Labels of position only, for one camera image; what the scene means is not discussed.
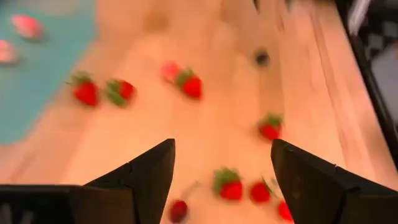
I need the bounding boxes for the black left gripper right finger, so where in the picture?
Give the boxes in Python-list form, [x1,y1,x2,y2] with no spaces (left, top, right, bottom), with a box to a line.
[271,138,398,224]

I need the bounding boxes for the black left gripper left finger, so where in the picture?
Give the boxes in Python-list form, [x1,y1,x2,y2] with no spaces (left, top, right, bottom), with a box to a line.
[0,138,176,224]

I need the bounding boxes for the small red cherry tomato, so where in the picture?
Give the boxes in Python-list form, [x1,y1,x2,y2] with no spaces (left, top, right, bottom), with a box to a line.
[249,182,271,204]

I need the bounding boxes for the red plastic strawberry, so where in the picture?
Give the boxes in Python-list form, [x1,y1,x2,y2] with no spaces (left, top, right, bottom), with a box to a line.
[213,167,244,202]
[175,67,204,100]
[257,113,284,141]
[104,78,137,108]
[65,71,101,108]

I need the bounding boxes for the teal plastic tupperware container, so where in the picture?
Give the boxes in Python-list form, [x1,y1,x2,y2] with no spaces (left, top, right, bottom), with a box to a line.
[0,0,96,146]

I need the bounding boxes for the dark red cherry with stem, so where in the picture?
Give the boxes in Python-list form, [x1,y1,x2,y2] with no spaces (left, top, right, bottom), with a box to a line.
[169,180,201,224]

